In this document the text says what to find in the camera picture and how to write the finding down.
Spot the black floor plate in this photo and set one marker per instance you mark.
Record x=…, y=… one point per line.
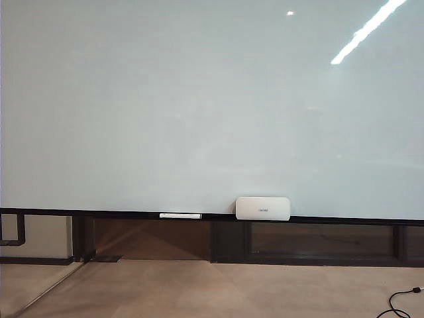
x=109, y=258

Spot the white marker with black cap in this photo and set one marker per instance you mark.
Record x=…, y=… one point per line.
x=179, y=215

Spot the brown wooden panel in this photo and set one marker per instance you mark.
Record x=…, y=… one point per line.
x=152, y=238

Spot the white glass whiteboard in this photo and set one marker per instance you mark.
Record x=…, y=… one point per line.
x=165, y=99

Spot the white whiteboard eraser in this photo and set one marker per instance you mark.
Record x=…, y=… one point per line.
x=261, y=208

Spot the dark door post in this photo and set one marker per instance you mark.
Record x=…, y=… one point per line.
x=81, y=238

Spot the dark framed glass partition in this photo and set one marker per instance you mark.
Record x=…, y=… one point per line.
x=228, y=242

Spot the black pipe bracket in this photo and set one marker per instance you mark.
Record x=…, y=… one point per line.
x=20, y=232

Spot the black baseboard strip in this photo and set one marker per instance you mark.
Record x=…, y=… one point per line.
x=33, y=260

